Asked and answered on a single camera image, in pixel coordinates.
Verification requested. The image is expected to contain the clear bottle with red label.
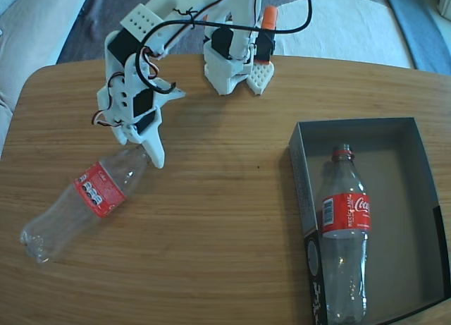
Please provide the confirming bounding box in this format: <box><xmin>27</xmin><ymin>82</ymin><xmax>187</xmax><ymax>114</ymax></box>
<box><xmin>319</xmin><ymin>143</ymin><xmax>373</xmax><ymax>325</ymax></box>
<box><xmin>19</xmin><ymin>145</ymin><xmax>152</xmax><ymax>266</ymax></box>

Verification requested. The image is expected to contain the grey cardboard box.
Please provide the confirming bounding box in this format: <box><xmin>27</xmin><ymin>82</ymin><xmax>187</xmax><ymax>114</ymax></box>
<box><xmin>288</xmin><ymin>116</ymin><xmax>449</xmax><ymax>325</ymax></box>

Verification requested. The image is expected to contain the dark grey rug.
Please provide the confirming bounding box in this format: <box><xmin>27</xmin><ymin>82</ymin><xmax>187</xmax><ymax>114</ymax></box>
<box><xmin>55</xmin><ymin>0</ymin><xmax>392</xmax><ymax>66</ymax></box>

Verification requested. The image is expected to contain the white sofa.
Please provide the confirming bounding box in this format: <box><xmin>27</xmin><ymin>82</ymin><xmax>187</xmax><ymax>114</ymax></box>
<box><xmin>0</xmin><ymin>0</ymin><xmax>92</xmax><ymax>157</ymax></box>

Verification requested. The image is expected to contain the orange and black clamp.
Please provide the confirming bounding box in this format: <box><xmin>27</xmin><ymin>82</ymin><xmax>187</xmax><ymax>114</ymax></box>
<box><xmin>254</xmin><ymin>6</ymin><xmax>278</xmax><ymax>64</ymax></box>

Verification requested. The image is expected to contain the white cloth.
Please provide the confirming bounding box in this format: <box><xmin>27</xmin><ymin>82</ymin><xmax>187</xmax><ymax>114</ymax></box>
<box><xmin>276</xmin><ymin>0</ymin><xmax>416</xmax><ymax>70</ymax></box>

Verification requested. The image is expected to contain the blue fabric strip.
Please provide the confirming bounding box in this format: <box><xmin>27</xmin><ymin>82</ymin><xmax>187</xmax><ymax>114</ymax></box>
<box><xmin>382</xmin><ymin>0</ymin><xmax>451</xmax><ymax>75</ymax></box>

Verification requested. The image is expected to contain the white upholstered furniture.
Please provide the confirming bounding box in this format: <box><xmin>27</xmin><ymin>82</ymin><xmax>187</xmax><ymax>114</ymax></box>
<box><xmin>412</xmin><ymin>0</ymin><xmax>451</xmax><ymax>21</ymax></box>

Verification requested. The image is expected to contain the flat white camera mount plate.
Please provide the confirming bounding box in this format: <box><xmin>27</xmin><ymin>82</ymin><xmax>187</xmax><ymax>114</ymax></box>
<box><xmin>151</xmin><ymin>77</ymin><xmax>187</xmax><ymax>104</ymax></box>

